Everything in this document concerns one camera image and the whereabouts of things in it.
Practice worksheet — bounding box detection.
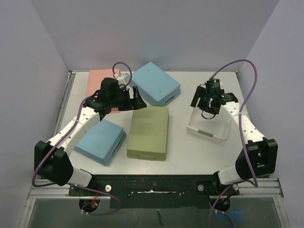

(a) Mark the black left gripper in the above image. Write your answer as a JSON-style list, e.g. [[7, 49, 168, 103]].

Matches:
[[109, 86, 146, 111]]

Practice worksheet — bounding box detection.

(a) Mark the blue perforated basket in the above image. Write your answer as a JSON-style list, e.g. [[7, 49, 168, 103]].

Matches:
[[74, 119, 126, 167], [130, 62, 181, 107]]

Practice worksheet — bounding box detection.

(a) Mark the white perforated basket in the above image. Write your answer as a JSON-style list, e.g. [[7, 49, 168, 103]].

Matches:
[[186, 107, 229, 143]]

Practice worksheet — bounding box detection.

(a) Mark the green perforated basket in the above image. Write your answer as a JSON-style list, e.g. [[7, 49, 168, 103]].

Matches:
[[127, 106, 169, 161]]

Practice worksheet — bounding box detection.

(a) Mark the pink perforated basket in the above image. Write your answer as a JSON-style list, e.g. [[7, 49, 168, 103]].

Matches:
[[85, 68, 121, 114]]

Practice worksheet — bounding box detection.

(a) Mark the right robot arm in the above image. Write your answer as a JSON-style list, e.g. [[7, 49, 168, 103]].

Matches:
[[190, 80, 278, 194]]

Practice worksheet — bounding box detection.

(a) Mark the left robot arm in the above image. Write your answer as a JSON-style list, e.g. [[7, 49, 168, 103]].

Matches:
[[32, 77, 147, 195]]

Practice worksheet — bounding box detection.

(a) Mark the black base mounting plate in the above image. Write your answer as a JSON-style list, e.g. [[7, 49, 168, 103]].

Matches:
[[68, 175, 239, 212]]

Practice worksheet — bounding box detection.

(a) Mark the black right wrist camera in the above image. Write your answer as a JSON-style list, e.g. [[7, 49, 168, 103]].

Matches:
[[206, 79, 224, 95]]

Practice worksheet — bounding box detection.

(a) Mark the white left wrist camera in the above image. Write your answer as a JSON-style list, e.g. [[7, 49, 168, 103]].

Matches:
[[113, 73, 131, 86]]

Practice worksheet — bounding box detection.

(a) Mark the aluminium left side rail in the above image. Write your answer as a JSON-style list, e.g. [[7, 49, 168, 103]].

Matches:
[[53, 70, 76, 135]]

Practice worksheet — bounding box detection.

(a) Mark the aluminium rail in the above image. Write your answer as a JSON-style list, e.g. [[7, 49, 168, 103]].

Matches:
[[27, 178, 284, 199], [53, 70, 76, 135]]

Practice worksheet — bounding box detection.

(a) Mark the aluminium front rail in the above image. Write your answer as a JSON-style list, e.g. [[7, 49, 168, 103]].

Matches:
[[27, 178, 284, 199]]

